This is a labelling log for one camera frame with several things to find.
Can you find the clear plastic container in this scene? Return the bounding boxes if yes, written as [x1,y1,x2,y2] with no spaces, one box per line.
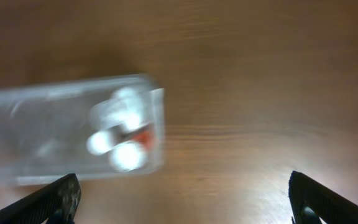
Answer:
[0,75,165,185]

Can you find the orange tube white cap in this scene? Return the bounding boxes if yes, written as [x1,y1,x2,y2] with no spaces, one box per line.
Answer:
[109,129,155,172]

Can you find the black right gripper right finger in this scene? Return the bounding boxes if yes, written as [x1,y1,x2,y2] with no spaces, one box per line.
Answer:
[288,171,358,224]

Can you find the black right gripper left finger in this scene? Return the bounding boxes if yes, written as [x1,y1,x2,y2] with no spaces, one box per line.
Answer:
[0,174,81,224]

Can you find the black bottle white cap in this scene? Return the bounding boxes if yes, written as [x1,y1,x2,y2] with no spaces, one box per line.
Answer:
[86,128,155,156]

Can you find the white translucent tube bottle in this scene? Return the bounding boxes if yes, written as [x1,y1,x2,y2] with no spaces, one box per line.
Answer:
[89,86,149,133]

